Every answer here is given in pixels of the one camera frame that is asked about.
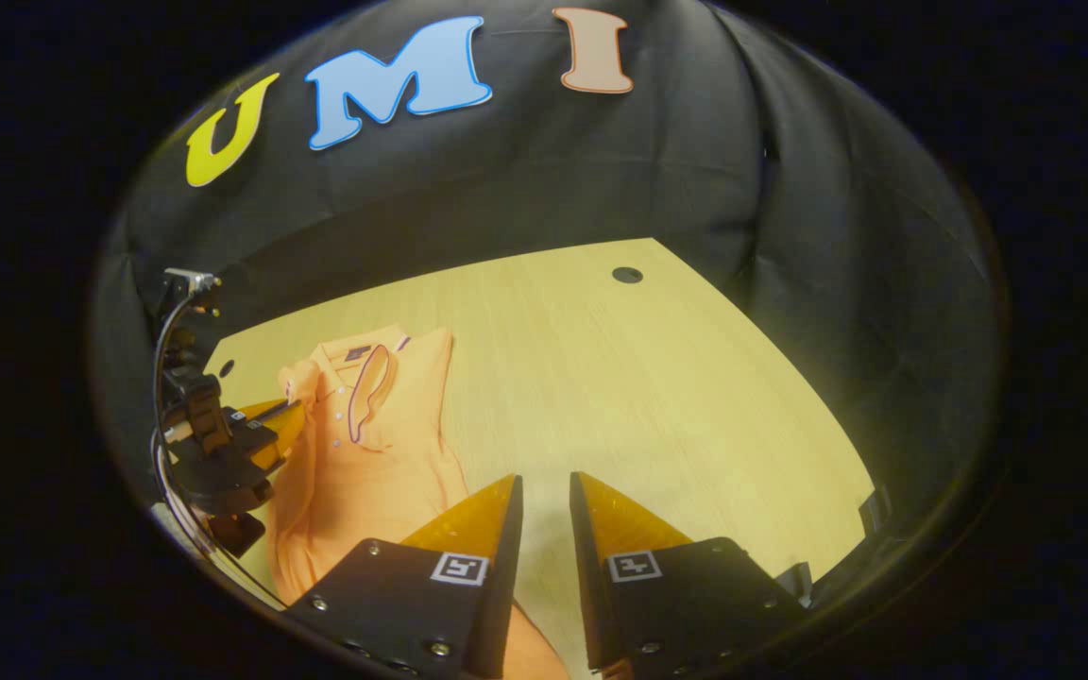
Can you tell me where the black backdrop cloth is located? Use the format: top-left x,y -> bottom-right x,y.
91,0 -> 1008,605

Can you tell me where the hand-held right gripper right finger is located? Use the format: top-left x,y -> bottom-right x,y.
569,471 -> 811,676

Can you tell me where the orange T-shirt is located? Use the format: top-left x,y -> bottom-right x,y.
263,324 -> 571,680

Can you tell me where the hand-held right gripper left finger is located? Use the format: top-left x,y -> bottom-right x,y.
280,474 -> 525,680

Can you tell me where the left hand-held gripper cable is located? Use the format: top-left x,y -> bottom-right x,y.
149,283 -> 285,610

